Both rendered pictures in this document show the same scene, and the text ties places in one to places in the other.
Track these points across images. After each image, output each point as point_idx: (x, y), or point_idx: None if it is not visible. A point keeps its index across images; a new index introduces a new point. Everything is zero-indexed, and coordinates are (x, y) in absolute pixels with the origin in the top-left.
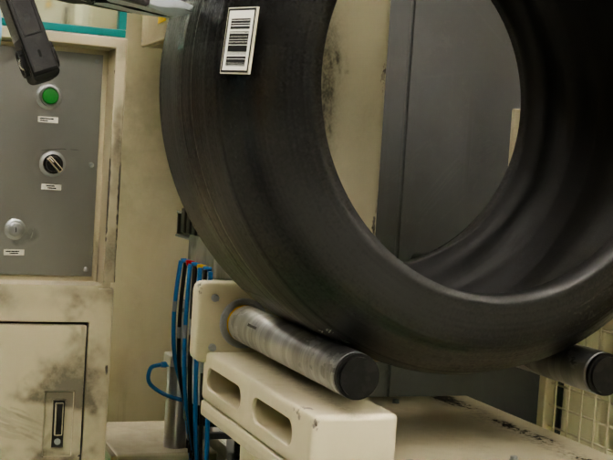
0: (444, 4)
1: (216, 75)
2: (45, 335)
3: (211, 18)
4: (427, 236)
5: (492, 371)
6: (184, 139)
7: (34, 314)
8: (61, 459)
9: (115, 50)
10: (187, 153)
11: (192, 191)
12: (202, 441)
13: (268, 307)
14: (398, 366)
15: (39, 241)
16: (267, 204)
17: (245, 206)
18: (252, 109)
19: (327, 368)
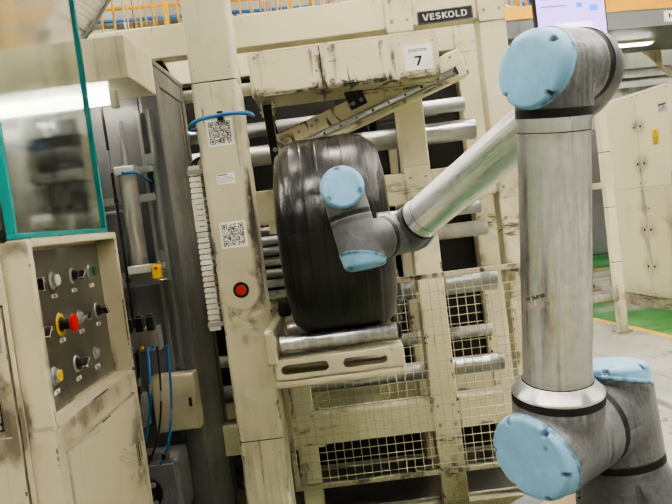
0: (177, 196)
1: None
2: (129, 404)
3: None
4: (192, 306)
5: (208, 361)
6: (340, 263)
7: (124, 395)
8: (143, 471)
9: (113, 239)
10: (341, 269)
11: (333, 284)
12: (158, 438)
13: (328, 325)
14: None
15: (101, 356)
16: (389, 277)
17: (383, 280)
18: None
19: (391, 330)
